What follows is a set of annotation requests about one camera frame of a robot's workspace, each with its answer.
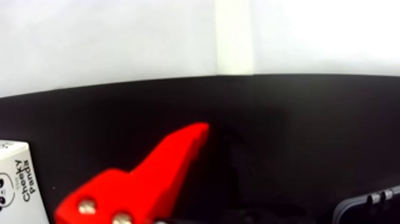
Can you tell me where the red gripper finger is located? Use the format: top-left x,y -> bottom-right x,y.
54,122 -> 210,224

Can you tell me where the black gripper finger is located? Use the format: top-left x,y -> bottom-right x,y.
170,126 -> 266,224

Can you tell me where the white cardboard napkin box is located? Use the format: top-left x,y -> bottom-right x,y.
0,141 -> 51,224

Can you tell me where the black case with clear lid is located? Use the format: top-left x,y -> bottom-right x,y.
332,184 -> 400,224

